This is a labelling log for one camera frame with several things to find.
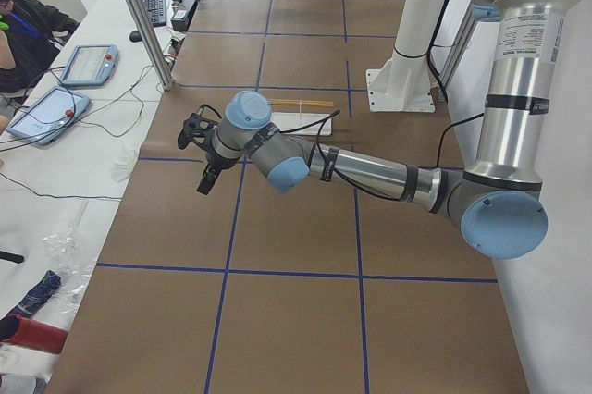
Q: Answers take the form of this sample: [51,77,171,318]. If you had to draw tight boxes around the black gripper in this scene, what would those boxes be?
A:
[196,140,237,194]

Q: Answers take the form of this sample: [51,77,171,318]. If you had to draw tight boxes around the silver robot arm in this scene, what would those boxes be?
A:
[178,0,580,259]

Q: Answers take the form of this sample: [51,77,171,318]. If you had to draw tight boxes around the white towel rack with wooden bars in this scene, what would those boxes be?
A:
[270,99,334,136]

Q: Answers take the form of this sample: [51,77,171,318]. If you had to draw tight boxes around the crumpled white tissue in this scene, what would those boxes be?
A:
[111,145,138,182]

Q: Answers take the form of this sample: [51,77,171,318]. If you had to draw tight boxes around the black box device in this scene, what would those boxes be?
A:
[170,0,197,32]

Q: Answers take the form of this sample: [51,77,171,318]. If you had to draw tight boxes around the far teach pendant tablet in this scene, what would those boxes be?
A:
[59,44,119,88]

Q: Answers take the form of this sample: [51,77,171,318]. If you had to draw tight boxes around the teach pendant tablet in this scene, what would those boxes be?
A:
[6,86,91,145]
[59,44,119,88]

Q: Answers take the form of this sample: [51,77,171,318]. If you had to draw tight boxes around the clear plastic bag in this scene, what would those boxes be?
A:
[43,200,98,318]

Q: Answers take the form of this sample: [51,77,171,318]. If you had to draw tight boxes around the near teach pendant tablet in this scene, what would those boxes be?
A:
[6,86,91,145]

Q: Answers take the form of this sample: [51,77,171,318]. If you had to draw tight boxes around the black keyboard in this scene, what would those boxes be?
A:
[142,0,167,27]

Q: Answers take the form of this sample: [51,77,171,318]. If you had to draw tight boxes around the dark blue folded umbrella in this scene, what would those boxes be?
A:
[7,270,61,318]

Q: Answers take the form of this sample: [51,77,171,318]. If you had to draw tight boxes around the seated person in black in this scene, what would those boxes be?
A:
[1,0,80,93]

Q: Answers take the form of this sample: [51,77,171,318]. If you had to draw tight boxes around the red cylinder bottle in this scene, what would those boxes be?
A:
[1,315,68,354]

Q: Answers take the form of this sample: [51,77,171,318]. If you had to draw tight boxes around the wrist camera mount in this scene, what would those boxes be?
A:
[177,104,221,152]

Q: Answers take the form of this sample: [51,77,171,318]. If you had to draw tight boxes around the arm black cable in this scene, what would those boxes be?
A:
[308,108,485,202]

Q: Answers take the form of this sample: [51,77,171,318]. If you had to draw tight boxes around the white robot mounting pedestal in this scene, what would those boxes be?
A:
[366,0,445,113]

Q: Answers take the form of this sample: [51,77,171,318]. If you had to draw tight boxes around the aluminium frame post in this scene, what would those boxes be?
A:
[125,0,174,91]

